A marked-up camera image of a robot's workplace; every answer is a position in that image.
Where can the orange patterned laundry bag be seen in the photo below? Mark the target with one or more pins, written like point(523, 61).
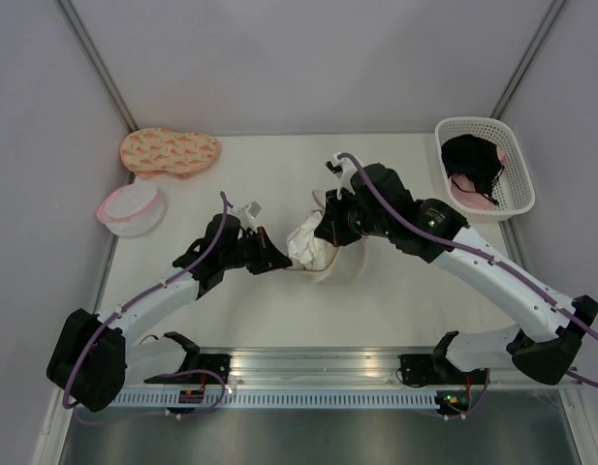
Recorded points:
point(154, 151)

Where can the white bra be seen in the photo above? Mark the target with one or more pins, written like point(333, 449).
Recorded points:
point(305, 249)

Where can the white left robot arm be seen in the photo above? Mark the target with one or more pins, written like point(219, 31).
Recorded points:
point(124, 325)

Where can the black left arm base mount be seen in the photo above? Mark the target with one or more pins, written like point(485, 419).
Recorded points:
point(220, 364)

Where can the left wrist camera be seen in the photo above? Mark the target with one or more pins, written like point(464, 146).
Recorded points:
point(248, 214)

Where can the aluminium frame rail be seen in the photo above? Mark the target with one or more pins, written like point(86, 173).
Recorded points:
point(318, 363)

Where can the white plastic basket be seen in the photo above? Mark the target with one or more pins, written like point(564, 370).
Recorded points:
point(514, 189)

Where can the white slotted cable duct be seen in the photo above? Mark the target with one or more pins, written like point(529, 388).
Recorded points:
point(278, 398)

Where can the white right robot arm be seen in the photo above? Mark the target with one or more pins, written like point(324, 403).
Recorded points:
point(548, 326)

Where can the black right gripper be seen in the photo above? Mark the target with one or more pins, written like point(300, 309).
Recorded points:
point(330, 227)

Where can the cream mesh laundry bag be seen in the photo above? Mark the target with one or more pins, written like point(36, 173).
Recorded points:
point(347, 262)

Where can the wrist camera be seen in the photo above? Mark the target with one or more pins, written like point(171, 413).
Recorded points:
point(340, 166)
point(248, 214)

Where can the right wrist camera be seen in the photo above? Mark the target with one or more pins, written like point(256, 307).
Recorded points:
point(340, 166)

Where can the black bra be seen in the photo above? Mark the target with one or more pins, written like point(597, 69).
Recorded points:
point(465, 143)

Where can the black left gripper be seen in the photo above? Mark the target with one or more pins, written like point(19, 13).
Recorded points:
point(269, 258)

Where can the pink trimmed mesh laundry bag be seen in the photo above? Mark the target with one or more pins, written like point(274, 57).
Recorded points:
point(132, 210)

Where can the pink bra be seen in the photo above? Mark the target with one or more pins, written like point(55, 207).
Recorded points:
point(473, 177)

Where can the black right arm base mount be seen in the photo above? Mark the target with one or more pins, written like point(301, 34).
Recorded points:
point(417, 371)

